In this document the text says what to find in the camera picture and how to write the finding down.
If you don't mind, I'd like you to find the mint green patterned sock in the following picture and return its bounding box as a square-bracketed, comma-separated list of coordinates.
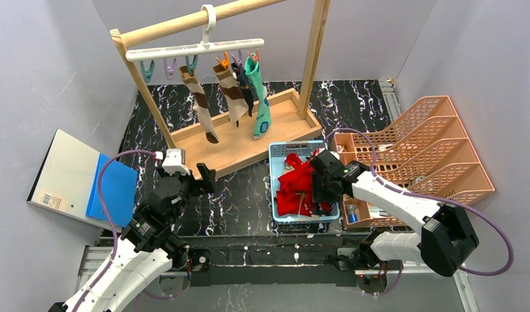
[244, 57, 272, 139]

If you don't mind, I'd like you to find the lilac clothespin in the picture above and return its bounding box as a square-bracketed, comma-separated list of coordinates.
[231, 49, 244, 69]
[163, 58, 178, 80]

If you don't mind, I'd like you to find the coral clothespin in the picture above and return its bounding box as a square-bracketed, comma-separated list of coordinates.
[248, 48, 259, 62]

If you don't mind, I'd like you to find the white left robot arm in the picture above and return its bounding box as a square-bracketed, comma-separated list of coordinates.
[50, 163, 216, 311]

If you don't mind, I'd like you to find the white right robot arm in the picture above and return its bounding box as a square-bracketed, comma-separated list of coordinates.
[309, 150, 479, 277]

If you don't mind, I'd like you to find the white plastic clip hanger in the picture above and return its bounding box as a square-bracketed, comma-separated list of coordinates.
[121, 1, 272, 62]

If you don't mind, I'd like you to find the red sock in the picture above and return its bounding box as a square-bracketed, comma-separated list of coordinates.
[274, 153, 332, 217]

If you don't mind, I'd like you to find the blue capped bottle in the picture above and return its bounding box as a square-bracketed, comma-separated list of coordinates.
[345, 204, 358, 224]

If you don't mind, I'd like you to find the light blue perforated basket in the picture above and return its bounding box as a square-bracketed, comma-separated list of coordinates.
[269, 140, 340, 225]

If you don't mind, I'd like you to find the wooden drying rack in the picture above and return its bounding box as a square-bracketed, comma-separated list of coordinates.
[109, 1, 330, 177]

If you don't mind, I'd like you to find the beige brown sock left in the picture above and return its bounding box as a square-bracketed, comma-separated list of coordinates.
[179, 65, 219, 144]

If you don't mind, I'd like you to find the beige brown sock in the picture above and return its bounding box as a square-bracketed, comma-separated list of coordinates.
[179, 65, 219, 144]
[213, 64, 248, 127]

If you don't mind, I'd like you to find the beige brown sock right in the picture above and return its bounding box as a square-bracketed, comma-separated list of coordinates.
[213, 64, 248, 127]

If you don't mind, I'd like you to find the peach plastic desk organizer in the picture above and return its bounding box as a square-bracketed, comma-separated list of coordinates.
[328, 96, 495, 205]

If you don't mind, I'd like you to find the teal clothespin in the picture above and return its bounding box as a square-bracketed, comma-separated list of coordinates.
[139, 60, 155, 84]
[185, 55, 198, 77]

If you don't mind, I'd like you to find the teal clothespin far left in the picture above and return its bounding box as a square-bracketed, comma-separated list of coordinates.
[139, 60, 155, 84]

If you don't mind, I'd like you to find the orange clothespin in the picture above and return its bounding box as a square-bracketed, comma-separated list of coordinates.
[216, 51, 230, 70]

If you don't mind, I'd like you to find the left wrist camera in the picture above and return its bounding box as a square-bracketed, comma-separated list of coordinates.
[155, 148, 191, 176]

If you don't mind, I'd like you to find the grey metal rail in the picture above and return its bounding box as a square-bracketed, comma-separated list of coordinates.
[379, 79, 402, 122]

